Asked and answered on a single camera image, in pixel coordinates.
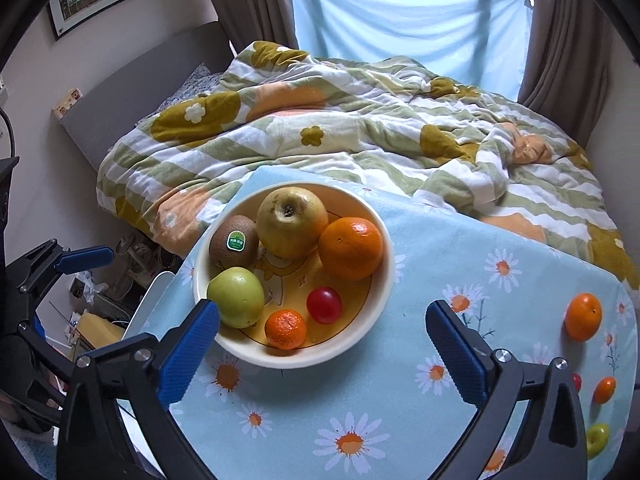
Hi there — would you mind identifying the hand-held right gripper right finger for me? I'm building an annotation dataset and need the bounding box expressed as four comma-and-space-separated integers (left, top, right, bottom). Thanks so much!
425, 300, 588, 480

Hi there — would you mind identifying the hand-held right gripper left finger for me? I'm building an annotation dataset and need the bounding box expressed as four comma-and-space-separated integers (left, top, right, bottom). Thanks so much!
56, 299, 221, 480

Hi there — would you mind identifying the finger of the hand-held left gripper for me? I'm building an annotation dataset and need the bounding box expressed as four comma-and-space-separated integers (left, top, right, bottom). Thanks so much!
5, 240, 115, 296
0, 320, 76, 423

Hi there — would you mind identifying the green apple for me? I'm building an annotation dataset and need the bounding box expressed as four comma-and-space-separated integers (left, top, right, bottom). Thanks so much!
586, 422, 611, 461
206, 267, 266, 329

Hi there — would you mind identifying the small tangerine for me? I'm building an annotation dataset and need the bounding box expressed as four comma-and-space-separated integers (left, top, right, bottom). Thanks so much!
264, 309, 307, 351
593, 376, 617, 406

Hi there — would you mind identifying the brown kiwi with green sticker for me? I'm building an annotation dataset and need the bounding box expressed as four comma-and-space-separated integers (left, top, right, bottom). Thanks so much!
209, 215, 261, 269

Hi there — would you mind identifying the cream bowl with bear print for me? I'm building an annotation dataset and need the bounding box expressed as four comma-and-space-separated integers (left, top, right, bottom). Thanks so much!
193, 181, 396, 370

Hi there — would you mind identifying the large orange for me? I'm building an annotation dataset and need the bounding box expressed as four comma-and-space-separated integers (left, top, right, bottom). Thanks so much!
565, 292, 603, 343
318, 216, 384, 282

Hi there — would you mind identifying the yellow apple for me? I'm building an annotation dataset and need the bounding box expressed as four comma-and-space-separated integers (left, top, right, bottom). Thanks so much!
256, 186, 330, 260

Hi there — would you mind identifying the clear glass jar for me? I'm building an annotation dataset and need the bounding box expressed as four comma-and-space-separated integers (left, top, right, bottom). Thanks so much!
116, 234, 147, 282

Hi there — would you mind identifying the yellow box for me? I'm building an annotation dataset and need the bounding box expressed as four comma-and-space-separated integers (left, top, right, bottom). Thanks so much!
75, 310, 126, 348

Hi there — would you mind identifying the light blue daisy tablecloth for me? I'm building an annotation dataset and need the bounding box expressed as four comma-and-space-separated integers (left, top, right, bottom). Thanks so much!
135, 165, 638, 480

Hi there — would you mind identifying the grey bed headboard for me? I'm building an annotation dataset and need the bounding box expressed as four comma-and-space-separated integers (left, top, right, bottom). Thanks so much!
59, 21, 236, 173

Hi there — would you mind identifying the small-flowered bed sheet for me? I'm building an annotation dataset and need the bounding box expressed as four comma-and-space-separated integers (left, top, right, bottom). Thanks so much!
135, 62, 226, 126

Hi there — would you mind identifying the green striped floral blanket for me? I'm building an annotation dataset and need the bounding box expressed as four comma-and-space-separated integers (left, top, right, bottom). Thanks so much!
96, 40, 640, 286

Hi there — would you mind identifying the brown curtain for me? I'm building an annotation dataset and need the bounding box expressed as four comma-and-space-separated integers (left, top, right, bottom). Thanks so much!
517, 0, 626, 126
195, 0, 301, 58

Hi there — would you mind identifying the light blue window cloth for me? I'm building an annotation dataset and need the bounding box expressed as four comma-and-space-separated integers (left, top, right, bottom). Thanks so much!
287, 0, 533, 103

